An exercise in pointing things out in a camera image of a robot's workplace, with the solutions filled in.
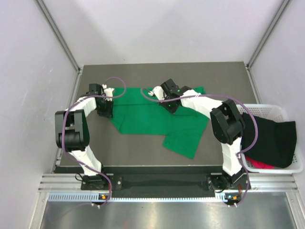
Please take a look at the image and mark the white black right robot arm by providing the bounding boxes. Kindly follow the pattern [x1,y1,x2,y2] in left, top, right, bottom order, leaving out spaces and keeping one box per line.
[150,79,245,189]

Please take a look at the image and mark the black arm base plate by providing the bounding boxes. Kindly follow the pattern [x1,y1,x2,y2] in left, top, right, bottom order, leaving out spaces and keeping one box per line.
[80,173,251,191]

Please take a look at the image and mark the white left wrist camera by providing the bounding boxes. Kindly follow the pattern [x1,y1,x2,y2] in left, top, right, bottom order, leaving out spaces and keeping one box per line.
[102,84,115,102]

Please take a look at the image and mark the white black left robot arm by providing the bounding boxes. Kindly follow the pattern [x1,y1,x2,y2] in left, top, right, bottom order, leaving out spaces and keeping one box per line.
[55,83,114,190]

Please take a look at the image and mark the aluminium left frame post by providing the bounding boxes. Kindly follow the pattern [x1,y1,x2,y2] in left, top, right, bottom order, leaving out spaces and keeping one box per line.
[34,0,83,73]

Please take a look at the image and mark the aluminium frame post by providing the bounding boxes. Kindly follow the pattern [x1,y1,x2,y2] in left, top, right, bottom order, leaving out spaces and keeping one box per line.
[246,0,292,71]
[34,0,83,73]

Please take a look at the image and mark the black t shirt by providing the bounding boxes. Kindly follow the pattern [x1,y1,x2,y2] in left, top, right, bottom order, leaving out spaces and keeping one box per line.
[244,116,297,168]

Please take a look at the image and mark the aluminium right frame post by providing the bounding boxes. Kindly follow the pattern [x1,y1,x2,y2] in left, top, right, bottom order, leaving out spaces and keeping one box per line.
[246,0,292,71]

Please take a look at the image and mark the red t shirt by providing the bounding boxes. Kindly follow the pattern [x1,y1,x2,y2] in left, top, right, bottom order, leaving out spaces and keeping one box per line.
[248,159,274,169]

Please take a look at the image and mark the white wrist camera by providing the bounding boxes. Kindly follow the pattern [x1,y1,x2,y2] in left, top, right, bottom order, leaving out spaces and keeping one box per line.
[148,86,165,103]
[102,84,115,102]

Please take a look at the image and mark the green t shirt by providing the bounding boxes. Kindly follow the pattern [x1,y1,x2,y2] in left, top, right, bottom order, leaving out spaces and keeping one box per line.
[111,87,209,159]

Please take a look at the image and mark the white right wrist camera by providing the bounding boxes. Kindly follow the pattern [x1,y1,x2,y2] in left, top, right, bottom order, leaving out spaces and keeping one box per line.
[148,86,165,103]

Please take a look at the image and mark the grey slotted cable duct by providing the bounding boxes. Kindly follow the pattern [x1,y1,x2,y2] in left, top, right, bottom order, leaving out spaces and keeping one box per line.
[48,192,242,203]

